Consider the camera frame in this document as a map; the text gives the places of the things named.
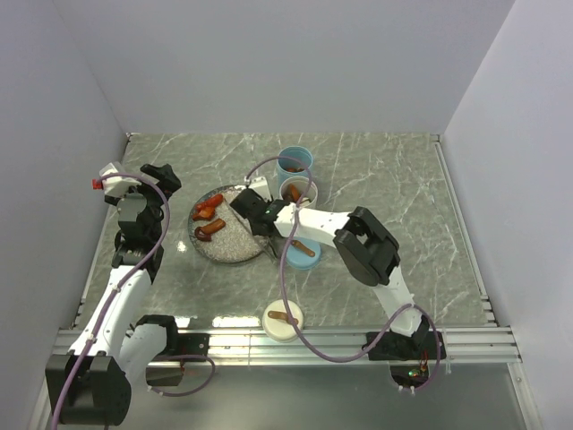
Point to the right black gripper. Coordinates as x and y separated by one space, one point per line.
252 228

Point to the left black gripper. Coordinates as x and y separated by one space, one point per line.
166 178

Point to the white lid brown handle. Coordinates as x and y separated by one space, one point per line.
275 323

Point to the metal serving tongs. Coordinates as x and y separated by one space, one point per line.
270 249

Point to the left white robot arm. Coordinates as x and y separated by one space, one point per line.
92 383

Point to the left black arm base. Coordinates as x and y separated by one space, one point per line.
168 368

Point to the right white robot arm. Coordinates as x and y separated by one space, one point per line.
368 250

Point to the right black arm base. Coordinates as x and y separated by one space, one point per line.
413 355

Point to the white cylindrical container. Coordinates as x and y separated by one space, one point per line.
297 187

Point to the speckled grey plate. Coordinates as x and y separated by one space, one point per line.
235 242

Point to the red sausage toy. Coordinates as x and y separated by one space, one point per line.
206 210

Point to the blue cylindrical container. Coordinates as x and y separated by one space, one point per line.
293 161

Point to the brown sausage toy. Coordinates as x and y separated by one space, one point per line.
205 233

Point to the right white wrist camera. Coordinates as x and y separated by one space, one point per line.
260 186

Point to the blue lid brown handle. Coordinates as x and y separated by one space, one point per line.
303 254

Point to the aluminium right side rail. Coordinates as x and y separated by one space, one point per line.
492 321

